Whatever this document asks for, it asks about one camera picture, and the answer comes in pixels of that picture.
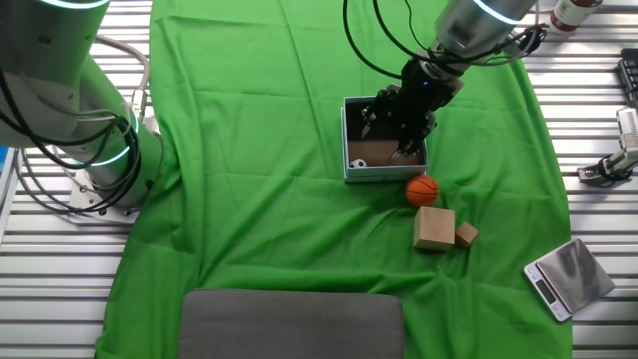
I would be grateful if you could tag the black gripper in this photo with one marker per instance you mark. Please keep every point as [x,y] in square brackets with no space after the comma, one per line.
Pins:
[423,92]

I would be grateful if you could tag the pale blue gift box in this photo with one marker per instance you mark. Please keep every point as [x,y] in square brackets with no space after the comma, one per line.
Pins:
[379,172]

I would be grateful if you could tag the orange mini basketball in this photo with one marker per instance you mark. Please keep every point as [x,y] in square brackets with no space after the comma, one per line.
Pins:
[421,191]

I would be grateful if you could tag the large wooden block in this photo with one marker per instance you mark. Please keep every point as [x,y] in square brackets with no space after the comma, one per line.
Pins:
[433,227]

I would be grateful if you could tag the small wooden cube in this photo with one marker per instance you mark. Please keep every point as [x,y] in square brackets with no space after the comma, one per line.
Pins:
[466,234]

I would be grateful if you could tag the mini soccer ball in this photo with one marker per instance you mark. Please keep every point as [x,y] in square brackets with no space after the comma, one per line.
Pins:
[358,163]

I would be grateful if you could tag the green cloth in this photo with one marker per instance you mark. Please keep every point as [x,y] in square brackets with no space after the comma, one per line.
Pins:
[249,199]

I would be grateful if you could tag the red white bottle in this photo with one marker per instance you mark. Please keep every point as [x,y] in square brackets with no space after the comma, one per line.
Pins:
[573,12]

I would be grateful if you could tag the grey cushion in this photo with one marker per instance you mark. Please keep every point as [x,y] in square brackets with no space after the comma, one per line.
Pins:
[289,324]

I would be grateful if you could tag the silver digital scale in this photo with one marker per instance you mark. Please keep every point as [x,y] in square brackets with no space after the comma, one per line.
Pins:
[573,274]

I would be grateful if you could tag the black keyboard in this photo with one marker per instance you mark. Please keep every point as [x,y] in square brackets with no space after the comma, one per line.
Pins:
[629,75]

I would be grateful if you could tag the blue mat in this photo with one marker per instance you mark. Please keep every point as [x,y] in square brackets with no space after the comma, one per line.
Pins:
[2,164]

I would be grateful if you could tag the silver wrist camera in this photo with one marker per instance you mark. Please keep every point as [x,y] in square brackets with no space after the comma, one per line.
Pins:
[531,40]

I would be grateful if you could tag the small silver camera on mount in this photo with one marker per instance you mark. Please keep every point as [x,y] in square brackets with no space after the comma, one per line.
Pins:
[610,167]

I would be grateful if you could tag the ridged silver camera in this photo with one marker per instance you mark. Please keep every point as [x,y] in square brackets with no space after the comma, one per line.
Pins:
[629,127]

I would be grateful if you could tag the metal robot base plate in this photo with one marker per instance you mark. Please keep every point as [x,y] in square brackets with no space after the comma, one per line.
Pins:
[82,199]

